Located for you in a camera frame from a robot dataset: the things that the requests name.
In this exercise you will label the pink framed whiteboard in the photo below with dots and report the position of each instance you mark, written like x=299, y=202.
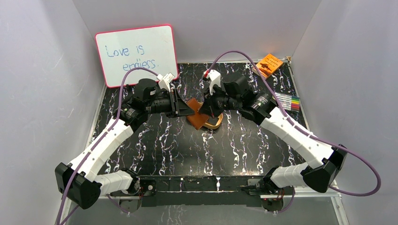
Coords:
x=149, y=51

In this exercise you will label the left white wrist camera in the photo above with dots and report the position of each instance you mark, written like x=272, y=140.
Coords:
x=165, y=80

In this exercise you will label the orange oval tray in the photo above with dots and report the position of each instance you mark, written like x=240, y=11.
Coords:
x=213, y=123

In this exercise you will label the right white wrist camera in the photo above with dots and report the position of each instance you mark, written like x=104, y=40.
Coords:
x=213, y=77

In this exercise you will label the orange book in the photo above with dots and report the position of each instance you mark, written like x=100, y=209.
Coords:
x=267, y=66

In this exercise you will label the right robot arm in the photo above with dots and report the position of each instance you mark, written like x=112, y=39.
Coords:
x=322, y=161

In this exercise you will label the coloured marker pen set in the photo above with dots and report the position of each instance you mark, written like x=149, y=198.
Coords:
x=289, y=102

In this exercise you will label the brown leather card holder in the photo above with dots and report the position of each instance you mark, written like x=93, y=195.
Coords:
x=197, y=120

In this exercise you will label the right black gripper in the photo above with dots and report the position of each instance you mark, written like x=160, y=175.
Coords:
x=208, y=108

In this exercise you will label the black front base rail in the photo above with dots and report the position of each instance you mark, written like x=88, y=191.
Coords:
x=202, y=190

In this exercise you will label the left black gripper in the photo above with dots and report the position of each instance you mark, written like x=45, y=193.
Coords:
x=174, y=102

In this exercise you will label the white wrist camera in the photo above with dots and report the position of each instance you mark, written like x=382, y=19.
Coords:
x=213, y=77
x=165, y=80

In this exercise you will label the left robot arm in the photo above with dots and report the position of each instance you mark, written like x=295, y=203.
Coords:
x=80, y=181

